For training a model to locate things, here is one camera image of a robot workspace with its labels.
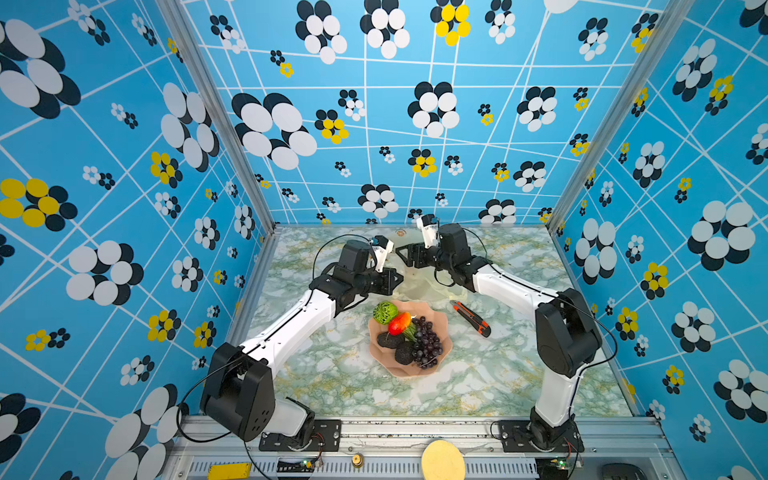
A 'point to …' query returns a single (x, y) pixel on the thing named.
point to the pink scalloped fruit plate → (387, 356)
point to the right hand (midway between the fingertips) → (406, 249)
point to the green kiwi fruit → (384, 312)
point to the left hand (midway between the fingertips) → (405, 277)
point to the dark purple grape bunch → (427, 347)
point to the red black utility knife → (481, 326)
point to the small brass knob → (358, 460)
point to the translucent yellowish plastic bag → (421, 285)
